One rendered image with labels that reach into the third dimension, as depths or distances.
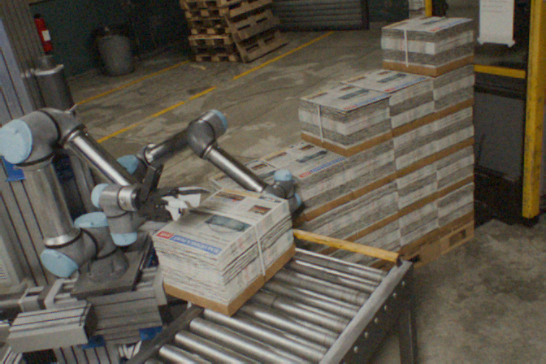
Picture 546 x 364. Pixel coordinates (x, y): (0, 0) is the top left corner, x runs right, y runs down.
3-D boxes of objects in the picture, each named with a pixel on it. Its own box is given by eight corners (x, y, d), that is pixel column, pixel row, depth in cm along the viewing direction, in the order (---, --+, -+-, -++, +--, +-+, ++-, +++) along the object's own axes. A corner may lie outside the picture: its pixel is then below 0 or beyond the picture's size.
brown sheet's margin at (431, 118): (344, 122, 300) (344, 114, 298) (383, 107, 313) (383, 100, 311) (393, 137, 270) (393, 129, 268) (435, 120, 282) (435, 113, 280)
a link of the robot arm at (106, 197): (110, 202, 170) (103, 178, 167) (139, 205, 166) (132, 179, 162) (93, 214, 164) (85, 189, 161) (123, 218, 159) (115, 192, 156)
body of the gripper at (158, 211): (184, 213, 158) (149, 210, 163) (179, 185, 156) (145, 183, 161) (168, 223, 152) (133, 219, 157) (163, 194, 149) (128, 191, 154)
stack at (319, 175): (235, 314, 295) (205, 177, 262) (393, 231, 347) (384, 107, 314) (273, 354, 264) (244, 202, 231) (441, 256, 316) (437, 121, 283)
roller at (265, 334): (212, 312, 180) (209, 300, 178) (336, 361, 153) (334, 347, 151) (201, 322, 177) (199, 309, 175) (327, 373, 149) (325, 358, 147)
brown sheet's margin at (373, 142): (301, 139, 287) (300, 132, 285) (344, 123, 300) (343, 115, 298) (347, 158, 256) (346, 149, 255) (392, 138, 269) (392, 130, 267)
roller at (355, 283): (270, 253, 203) (263, 249, 199) (387, 286, 176) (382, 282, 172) (266, 266, 202) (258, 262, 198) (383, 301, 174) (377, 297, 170)
